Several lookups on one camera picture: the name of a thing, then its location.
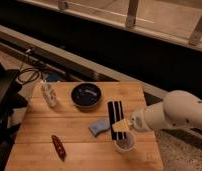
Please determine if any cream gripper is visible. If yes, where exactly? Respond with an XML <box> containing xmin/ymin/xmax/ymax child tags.
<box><xmin>107</xmin><ymin>101</ymin><xmax>131</xmax><ymax>140</ymax></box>

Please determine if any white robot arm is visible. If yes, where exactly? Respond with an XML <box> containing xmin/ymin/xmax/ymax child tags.
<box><xmin>107</xmin><ymin>90</ymin><xmax>202</xmax><ymax>140</ymax></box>

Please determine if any dark blue ceramic bowl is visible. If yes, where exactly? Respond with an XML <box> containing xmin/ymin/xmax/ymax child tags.
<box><xmin>71</xmin><ymin>83</ymin><xmax>102</xmax><ymax>107</ymax></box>

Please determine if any red-brown pocket knife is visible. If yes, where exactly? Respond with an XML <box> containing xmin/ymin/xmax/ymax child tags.
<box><xmin>51</xmin><ymin>135</ymin><xmax>66</xmax><ymax>161</ymax></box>

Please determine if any black equipment on left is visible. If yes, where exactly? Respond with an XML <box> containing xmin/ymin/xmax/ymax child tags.
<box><xmin>0</xmin><ymin>54</ymin><xmax>28</xmax><ymax>154</ymax></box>

